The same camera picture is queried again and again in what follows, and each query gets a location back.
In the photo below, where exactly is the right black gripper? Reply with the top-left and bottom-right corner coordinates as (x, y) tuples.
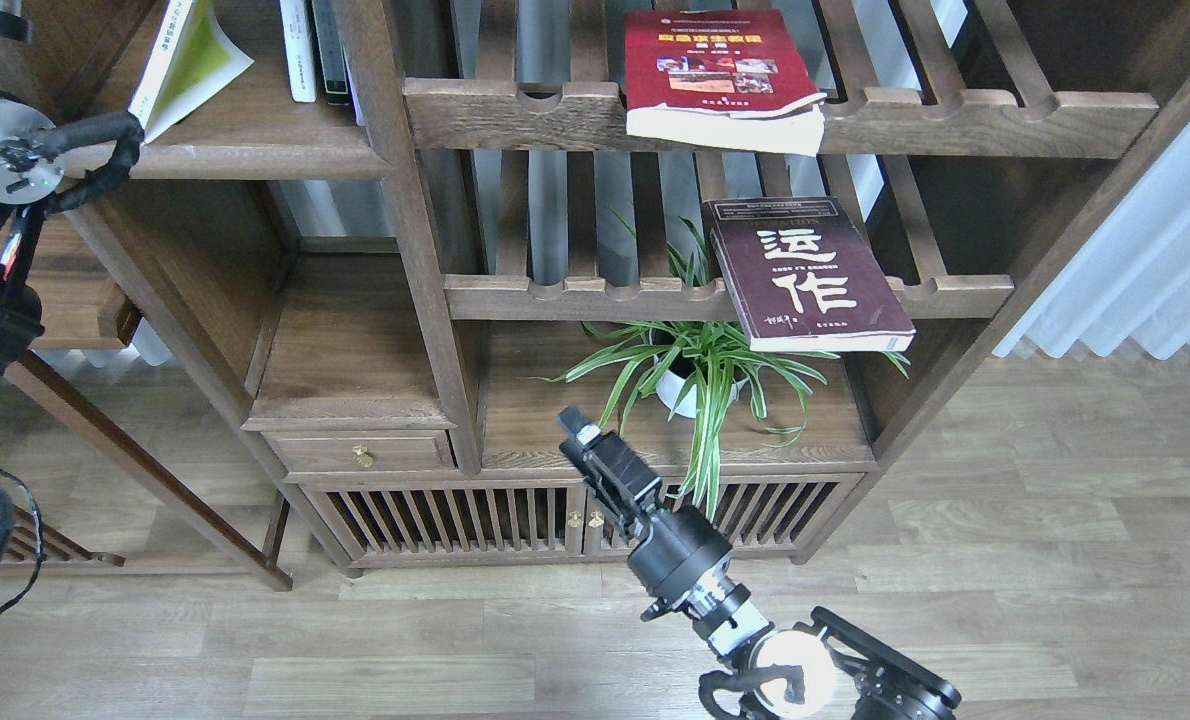
(557, 405), (735, 622)

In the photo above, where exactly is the dark maroon book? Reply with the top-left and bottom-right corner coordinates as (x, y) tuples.
(703, 196), (916, 353)

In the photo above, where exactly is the yellow green cover book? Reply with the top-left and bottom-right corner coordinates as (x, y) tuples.
(129, 1), (253, 143)

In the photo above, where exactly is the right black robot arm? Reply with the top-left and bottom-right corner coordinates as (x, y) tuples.
(557, 406), (962, 719)

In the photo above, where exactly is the white plant pot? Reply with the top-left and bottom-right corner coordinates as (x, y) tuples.
(653, 353), (749, 424)

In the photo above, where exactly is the green spider plant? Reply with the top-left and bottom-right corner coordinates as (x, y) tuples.
(560, 196), (915, 518)

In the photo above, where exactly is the brass drawer knob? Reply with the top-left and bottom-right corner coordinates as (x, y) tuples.
(352, 445), (375, 468)

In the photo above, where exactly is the dark wooden bookshelf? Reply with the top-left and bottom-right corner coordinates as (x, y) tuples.
(63, 1), (1190, 572)

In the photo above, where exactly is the red cover book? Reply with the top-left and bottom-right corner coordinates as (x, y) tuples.
(624, 10), (825, 156)

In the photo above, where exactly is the white upright book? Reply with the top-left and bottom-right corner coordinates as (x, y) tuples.
(278, 0), (319, 102)

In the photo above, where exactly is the dark upright book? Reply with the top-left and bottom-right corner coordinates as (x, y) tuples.
(311, 0), (352, 106)

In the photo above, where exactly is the white curtain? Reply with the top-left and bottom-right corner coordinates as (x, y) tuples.
(994, 120), (1190, 361)

